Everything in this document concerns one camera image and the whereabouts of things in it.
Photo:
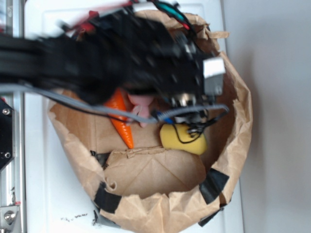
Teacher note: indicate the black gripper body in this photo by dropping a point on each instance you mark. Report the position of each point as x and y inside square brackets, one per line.
[174, 64]

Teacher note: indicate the yellow sponge piece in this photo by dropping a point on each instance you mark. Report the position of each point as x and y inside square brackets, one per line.
[177, 137]

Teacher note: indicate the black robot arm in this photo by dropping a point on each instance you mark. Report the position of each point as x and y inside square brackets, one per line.
[124, 51]

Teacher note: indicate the pink plush pig toy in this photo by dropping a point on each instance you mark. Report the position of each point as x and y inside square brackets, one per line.
[141, 105]

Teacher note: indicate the orange plastic carrot toy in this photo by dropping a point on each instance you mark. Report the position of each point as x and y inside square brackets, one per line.
[116, 102]

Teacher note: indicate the brown paper bag bin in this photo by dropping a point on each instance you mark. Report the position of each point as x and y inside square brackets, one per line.
[151, 189]

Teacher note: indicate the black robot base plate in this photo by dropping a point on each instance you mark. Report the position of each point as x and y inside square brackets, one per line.
[6, 134]

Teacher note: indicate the aluminium frame rail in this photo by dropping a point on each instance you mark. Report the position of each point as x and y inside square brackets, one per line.
[13, 217]

